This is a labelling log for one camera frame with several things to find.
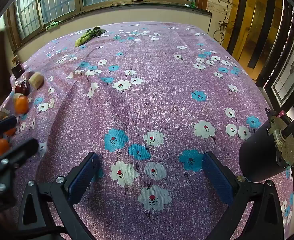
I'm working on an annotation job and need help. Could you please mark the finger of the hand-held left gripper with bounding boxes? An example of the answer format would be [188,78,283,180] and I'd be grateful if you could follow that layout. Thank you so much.
[0,138,39,167]
[0,116,18,140]

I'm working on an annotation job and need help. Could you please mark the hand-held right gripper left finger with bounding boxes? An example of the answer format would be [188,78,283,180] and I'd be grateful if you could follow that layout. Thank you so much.
[17,152,100,240]

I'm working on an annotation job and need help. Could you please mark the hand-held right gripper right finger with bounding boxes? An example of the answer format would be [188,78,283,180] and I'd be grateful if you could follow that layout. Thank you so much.
[202,151,285,240]

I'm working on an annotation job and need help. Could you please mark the red jujube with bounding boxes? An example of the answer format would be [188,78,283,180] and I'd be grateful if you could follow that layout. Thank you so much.
[15,80,31,96]

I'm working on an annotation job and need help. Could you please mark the black cylinder with brass plate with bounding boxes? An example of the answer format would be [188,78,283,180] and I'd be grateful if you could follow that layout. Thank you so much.
[239,108,294,182]

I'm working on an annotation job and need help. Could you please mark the large beige yam chunk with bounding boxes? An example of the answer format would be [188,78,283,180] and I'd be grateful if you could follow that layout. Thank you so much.
[29,72,45,90]

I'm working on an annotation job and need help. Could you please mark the black jar with cork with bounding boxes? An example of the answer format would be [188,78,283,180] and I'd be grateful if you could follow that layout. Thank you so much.
[11,55,25,79]

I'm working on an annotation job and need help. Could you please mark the purple floral tablecloth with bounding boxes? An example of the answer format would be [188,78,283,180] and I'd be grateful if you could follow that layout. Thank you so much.
[0,21,294,240]

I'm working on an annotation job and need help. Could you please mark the green cloth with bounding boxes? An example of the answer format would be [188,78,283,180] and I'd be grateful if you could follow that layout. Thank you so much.
[46,21,62,31]

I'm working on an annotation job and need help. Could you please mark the green bok choy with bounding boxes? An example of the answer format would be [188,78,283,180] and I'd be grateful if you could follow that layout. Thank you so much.
[74,27,107,47]

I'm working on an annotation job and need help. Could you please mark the stained glass panel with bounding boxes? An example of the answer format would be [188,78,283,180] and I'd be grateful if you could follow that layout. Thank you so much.
[270,20,294,105]

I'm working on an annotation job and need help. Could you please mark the hanging wall cable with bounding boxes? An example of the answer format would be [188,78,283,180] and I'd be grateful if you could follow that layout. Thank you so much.
[213,0,234,43]

